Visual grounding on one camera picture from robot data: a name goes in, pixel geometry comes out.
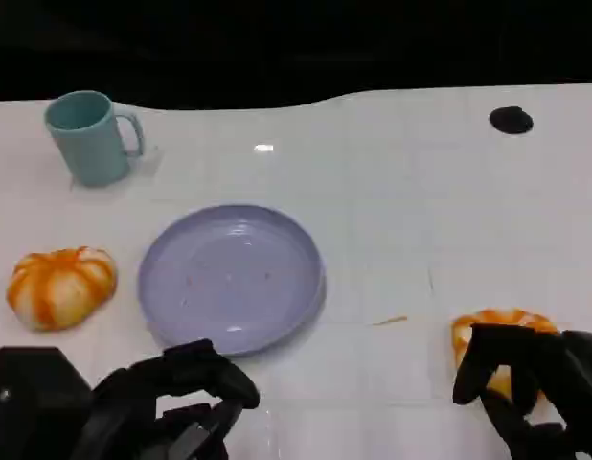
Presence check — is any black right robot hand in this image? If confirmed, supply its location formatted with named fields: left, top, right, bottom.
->
left=452, top=321, right=592, bottom=460

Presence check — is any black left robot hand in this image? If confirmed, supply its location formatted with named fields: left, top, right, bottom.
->
left=0, top=338, right=262, bottom=460

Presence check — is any pale green mug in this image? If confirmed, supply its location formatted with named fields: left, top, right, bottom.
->
left=44, top=90, right=146, bottom=188

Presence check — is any lilac plate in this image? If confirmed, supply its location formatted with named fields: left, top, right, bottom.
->
left=136, top=204, right=328, bottom=357

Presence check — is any large orange white bread roll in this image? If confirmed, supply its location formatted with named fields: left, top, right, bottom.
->
left=6, top=246, right=119, bottom=332

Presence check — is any small orange white bread roll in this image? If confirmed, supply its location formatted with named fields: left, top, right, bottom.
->
left=451, top=308, right=560, bottom=403

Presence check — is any black table cable grommet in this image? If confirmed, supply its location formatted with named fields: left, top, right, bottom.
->
left=489, top=105, right=535, bottom=134

